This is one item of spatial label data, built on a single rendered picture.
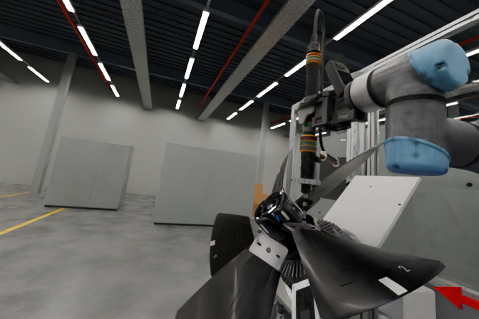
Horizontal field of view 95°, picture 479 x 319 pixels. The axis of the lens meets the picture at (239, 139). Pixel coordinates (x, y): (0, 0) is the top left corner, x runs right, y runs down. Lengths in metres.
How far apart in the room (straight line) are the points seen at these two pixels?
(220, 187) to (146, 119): 7.75
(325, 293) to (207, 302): 0.31
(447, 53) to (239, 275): 0.58
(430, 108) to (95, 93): 13.42
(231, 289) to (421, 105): 0.53
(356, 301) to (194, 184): 5.70
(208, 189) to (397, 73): 5.81
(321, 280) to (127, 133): 12.57
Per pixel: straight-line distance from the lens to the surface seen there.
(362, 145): 1.30
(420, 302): 1.17
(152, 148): 12.63
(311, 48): 0.71
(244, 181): 6.37
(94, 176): 7.66
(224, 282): 0.63
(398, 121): 0.40
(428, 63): 0.41
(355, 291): 0.42
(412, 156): 0.39
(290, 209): 0.63
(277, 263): 0.65
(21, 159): 13.84
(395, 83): 0.43
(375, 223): 0.85
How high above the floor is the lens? 1.29
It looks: 10 degrees up
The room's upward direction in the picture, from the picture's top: 7 degrees clockwise
